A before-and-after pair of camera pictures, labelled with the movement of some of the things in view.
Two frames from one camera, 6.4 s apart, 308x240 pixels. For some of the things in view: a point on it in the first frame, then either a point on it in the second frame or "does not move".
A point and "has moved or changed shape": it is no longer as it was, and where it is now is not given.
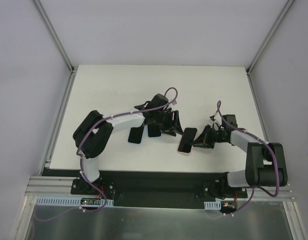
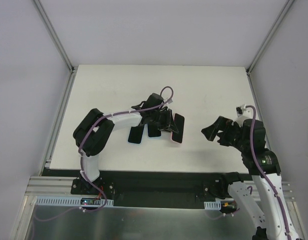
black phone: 136,135 does not move
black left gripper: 171,122 does not move
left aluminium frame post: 53,34 does not move
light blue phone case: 136,143 does not move
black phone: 187,139 has moved or changed shape
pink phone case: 190,152 → 182,137
